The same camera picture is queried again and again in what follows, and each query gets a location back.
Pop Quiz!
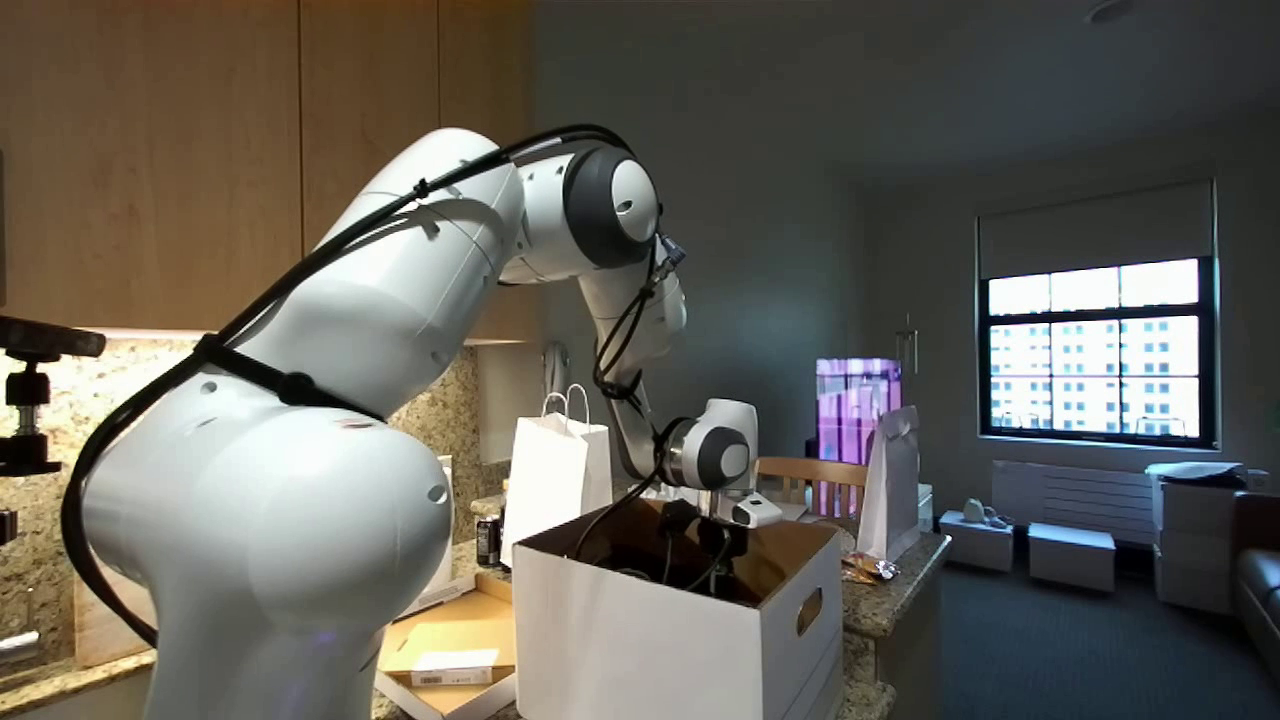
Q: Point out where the wooden chair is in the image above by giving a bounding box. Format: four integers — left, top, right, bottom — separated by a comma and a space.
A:
757, 453, 870, 523

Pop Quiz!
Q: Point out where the dark sofa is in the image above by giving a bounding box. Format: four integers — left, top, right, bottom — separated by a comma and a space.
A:
1230, 494, 1280, 678

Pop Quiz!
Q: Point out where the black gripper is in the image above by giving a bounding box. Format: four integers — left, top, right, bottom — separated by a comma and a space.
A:
690, 514, 751, 565

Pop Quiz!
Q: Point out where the white cardboard box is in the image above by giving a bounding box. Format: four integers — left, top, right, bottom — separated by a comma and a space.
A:
510, 496, 850, 720

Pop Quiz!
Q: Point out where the white paper bag with handles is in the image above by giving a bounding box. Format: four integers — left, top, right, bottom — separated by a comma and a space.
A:
494, 381, 620, 572

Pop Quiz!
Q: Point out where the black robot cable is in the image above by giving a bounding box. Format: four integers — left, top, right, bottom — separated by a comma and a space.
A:
54, 120, 690, 654

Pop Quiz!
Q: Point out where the large grid window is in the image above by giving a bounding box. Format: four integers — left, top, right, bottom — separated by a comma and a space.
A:
975, 255, 1219, 453

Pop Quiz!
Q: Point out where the small white flat box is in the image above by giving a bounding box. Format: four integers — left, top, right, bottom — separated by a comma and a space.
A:
403, 649, 505, 693

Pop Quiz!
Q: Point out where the black camera tripod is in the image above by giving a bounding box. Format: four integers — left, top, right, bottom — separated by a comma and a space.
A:
0, 314, 108, 478

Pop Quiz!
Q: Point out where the wall radiator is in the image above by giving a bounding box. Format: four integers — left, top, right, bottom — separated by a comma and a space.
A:
987, 456, 1159, 546

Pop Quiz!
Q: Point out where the brown cardboard box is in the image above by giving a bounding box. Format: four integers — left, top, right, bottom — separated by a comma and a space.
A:
375, 584, 524, 720

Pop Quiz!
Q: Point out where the grey ottoman cube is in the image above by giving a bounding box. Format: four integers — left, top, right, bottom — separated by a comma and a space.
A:
1025, 520, 1121, 596
937, 504, 1019, 575

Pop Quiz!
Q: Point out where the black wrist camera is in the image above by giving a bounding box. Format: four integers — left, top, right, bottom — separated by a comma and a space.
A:
651, 494, 712, 537

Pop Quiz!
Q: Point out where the television screen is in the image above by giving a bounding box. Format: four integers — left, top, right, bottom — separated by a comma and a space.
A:
810, 353, 907, 523

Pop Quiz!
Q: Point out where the white cabinet with lid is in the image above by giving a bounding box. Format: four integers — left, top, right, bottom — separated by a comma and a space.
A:
1147, 456, 1246, 618

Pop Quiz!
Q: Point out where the white window blind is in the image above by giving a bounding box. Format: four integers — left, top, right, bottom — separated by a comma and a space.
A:
972, 176, 1219, 279

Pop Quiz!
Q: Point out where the white bag with print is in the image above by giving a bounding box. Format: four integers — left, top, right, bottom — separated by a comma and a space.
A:
856, 402, 926, 565

